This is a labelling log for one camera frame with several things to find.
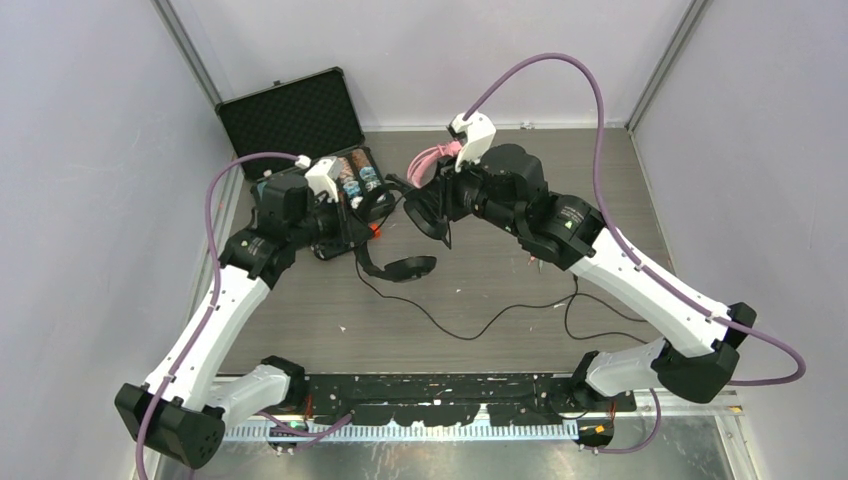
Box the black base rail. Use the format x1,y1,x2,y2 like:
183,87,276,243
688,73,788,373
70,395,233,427
303,373,636,427

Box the black headphone cable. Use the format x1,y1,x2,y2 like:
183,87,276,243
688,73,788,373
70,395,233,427
354,258,651,346

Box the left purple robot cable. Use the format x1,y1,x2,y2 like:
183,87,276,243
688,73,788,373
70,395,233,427
134,152,313,480

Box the pink headphones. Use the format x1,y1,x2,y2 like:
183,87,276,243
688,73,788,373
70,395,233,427
406,140,461,188

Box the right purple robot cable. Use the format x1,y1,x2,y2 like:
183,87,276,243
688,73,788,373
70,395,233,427
460,52,808,456

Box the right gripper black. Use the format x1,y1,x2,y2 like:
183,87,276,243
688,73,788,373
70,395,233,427
419,145,523,236

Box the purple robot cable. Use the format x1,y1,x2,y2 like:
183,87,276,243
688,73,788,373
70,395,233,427
134,152,313,480
460,52,808,456

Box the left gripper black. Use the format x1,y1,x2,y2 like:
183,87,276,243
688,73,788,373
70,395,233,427
290,191,375,251

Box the black poker chip case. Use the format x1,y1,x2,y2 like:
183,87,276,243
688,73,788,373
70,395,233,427
215,67,384,207

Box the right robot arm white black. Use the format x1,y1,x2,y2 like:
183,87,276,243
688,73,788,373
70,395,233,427
404,144,756,411

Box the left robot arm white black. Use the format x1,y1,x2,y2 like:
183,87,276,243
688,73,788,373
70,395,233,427
115,173,349,479

